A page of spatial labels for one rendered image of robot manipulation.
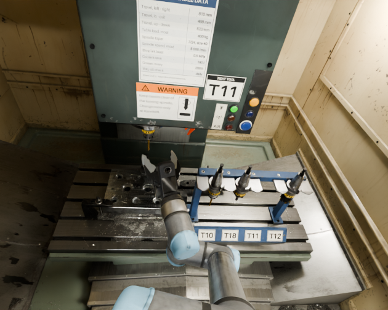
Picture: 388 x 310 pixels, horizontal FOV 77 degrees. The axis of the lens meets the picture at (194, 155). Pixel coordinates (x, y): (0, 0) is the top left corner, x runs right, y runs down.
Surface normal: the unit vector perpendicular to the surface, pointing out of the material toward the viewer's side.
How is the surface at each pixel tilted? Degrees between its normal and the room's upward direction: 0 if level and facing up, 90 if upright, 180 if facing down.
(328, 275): 24
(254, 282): 8
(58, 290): 0
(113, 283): 8
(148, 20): 90
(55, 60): 90
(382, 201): 90
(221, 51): 90
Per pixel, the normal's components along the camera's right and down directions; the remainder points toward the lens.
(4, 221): 0.51, -0.62
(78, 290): 0.13, -0.71
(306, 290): -0.29, -0.67
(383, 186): -0.99, -0.05
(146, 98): 0.05, 0.71
